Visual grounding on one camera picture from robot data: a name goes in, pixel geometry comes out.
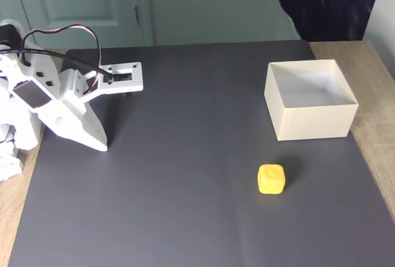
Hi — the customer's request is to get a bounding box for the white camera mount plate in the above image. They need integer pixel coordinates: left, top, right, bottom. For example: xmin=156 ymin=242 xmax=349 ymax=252
xmin=59 ymin=61 xmax=144 ymax=103

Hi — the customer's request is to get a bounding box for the white open box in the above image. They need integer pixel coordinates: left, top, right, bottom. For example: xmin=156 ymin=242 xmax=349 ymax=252
xmin=263 ymin=59 xmax=360 ymax=142

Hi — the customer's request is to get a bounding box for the red black servo cable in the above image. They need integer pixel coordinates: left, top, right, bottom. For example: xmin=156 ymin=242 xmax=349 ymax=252
xmin=21 ymin=24 xmax=106 ymax=85

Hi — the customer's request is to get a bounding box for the black camera cable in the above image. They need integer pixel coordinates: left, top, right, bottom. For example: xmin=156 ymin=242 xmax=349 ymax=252
xmin=0 ymin=47 xmax=115 ymax=79

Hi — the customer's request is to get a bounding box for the door handle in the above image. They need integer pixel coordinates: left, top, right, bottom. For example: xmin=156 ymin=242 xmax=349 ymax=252
xmin=131 ymin=2 xmax=140 ymax=26

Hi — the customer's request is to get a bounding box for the yellow cube block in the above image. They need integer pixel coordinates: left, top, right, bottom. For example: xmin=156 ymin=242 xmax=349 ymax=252
xmin=257 ymin=163 xmax=286 ymax=195

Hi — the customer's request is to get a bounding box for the dark grey table mat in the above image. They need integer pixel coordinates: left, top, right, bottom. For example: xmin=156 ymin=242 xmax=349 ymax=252
xmin=6 ymin=39 xmax=395 ymax=267

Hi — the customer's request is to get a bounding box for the black hanging cloth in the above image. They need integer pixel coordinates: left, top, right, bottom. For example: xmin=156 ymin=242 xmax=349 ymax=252
xmin=264 ymin=0 xmax=387 ymax=43

